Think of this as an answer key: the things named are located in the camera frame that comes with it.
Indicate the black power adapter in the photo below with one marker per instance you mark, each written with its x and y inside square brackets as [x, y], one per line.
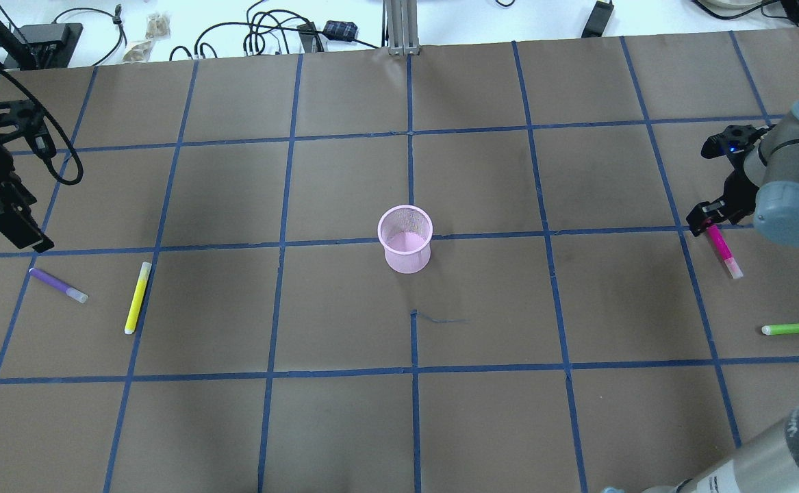
[598, 19]

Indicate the pink mesh cup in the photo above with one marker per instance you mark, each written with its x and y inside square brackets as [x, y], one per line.
[405, 233]

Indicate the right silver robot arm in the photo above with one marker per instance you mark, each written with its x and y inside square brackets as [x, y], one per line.
[763, 184]

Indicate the aluminium frame post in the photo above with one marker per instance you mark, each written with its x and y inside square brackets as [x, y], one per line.
[401, 27]

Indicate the pink marker pen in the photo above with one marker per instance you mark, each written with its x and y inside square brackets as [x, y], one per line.
[724, 252]

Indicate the black camera stand base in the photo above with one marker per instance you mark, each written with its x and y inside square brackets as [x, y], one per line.
[39, 46]

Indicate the yellow marker pen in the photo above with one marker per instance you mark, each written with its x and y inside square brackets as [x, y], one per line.
[135, 307]

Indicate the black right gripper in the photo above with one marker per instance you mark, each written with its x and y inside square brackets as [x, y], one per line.
[739, 187]

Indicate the purple marker pen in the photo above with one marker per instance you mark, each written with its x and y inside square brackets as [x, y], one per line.
[59, 285]

